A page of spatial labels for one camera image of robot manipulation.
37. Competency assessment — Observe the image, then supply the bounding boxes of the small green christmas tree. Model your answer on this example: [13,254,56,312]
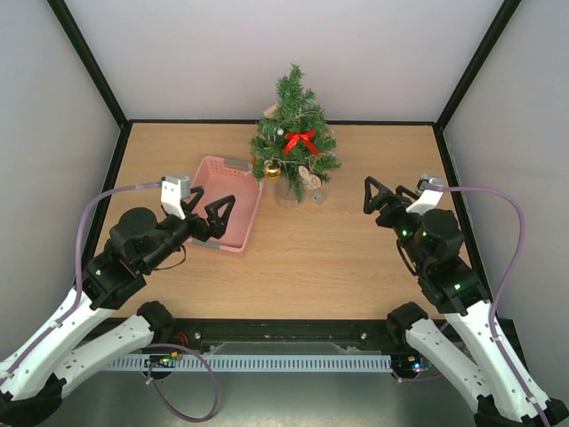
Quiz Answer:
[249,64,341,203]

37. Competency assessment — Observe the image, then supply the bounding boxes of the wooden tree stump base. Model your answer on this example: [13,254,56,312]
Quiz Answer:
[275,178,304,209]

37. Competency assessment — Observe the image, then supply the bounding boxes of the beige fabric bow ornament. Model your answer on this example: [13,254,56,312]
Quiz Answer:
[263,102,279,119]

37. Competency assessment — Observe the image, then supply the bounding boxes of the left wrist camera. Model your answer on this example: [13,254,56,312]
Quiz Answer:
[160,173,191,220]

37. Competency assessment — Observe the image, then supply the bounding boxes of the clear fairy light string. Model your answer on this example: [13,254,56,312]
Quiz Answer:
[251,97,339,179]

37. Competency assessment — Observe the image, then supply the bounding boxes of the gold bell with red ribbon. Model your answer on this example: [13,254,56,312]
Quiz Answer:
[263,160,282,180]

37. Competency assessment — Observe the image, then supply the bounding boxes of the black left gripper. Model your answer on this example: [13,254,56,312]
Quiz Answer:
[141,186,236,272]

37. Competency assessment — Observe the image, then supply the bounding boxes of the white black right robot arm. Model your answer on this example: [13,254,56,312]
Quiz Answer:
[363,174,568,426]

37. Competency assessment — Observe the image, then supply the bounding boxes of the wooden heart ornament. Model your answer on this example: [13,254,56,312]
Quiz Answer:
[298,165,322,190]

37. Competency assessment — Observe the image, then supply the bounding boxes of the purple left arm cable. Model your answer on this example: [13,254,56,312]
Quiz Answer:
[0,180,220,422]

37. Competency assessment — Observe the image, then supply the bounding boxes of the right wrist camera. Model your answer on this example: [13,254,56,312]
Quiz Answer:
[405,173,445,215]

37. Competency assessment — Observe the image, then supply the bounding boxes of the black enclosure frame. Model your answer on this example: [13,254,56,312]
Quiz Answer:
[8,0,550,427]

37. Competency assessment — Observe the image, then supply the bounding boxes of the pink perforated plastic basket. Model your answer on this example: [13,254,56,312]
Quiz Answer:
[186,155,266,258]

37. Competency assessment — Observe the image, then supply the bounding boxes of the red ribbon bow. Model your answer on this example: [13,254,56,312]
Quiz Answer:
[283,130,319,156]

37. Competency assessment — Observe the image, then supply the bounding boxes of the light blue slotted cable duct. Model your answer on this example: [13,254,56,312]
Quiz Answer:
[105,354,392,373]

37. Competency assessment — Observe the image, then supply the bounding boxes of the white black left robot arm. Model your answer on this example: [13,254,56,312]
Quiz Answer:
[1,182,236,426]

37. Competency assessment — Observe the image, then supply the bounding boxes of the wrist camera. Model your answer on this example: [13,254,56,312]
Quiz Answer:
[405,173,445,215]
[160,173,191,220]

